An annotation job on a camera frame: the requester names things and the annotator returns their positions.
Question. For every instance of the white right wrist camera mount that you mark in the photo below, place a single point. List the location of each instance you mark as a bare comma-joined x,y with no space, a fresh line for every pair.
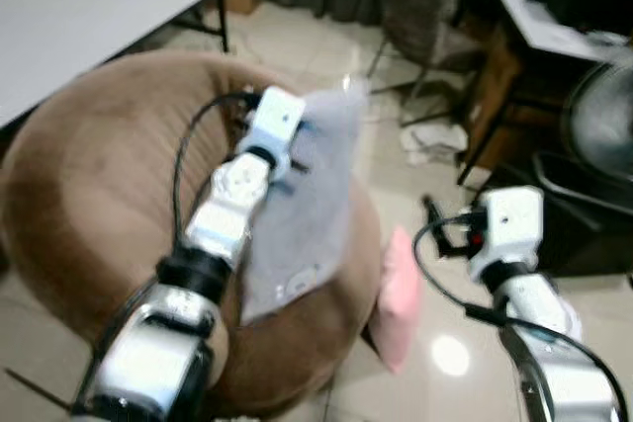
509,224

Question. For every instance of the grey table with wooden legs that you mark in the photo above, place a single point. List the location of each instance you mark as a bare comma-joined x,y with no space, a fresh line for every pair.
539,32

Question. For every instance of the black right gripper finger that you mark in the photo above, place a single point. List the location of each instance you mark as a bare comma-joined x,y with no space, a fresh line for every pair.
450,246
433,214

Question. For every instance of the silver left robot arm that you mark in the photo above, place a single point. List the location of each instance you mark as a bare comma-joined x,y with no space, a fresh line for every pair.
213,219

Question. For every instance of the brown round sofa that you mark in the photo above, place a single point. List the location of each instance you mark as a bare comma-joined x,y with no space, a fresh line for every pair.
109,175

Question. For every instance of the pink pillow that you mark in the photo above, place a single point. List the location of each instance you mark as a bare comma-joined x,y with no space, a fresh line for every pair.
399,303

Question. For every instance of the grey fabric chair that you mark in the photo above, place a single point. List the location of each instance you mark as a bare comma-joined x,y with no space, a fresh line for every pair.
415,2

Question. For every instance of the black storage box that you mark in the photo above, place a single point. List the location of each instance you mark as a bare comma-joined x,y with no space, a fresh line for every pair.
574,224

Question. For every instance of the white table with black legs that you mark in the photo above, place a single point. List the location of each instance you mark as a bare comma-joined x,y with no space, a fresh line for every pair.
89,17

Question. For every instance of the grey floor fan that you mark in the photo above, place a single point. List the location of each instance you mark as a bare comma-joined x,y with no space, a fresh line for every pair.
603,121

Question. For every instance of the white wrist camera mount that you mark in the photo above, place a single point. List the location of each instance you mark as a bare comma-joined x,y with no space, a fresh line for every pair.
275,126
509,224

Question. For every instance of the white crumpled cloth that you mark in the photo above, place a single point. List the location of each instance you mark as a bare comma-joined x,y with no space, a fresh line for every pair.
433,143

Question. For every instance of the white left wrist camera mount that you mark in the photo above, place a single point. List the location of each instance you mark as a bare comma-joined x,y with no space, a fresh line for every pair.
275,126

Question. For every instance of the grey pillow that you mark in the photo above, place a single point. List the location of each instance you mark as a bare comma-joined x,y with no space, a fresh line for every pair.
316,214

